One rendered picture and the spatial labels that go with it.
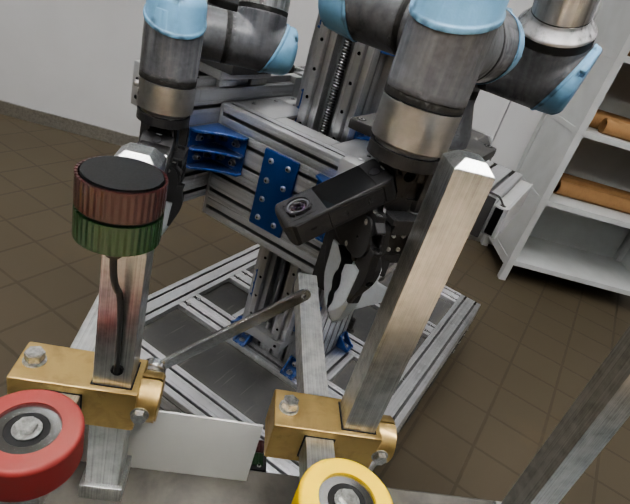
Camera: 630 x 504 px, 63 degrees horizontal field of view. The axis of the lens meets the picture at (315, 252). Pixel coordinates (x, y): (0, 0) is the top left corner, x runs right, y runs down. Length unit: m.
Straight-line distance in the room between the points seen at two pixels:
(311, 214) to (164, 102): 0.32
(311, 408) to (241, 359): 1.00
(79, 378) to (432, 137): 0.39
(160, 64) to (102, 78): 2.59
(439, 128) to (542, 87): 0.44
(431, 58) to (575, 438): 0.44
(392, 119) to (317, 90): 0.71
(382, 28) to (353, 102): 0.55
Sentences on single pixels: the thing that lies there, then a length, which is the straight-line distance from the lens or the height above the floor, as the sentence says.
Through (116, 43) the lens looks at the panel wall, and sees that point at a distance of 3.22.
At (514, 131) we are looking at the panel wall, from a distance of 3.25.
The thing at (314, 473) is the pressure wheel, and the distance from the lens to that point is 0.46.
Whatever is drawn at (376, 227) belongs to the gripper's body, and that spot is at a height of 1.06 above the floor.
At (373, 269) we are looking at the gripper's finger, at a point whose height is 1.02.
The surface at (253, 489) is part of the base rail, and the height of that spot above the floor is 0.70.
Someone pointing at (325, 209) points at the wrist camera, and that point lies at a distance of 0.47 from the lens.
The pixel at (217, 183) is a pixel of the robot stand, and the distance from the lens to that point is 1.20.
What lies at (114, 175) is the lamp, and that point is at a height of 1.10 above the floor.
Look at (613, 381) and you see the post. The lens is 0.63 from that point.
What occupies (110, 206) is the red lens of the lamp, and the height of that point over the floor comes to 1.09.
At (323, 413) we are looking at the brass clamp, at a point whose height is 0.86.
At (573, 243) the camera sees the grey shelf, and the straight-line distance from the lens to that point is 3.67.
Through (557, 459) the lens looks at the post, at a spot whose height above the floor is 0.85.
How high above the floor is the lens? 1.26
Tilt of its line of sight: 29 degrees down
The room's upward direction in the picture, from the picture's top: 17 degrees clockwise
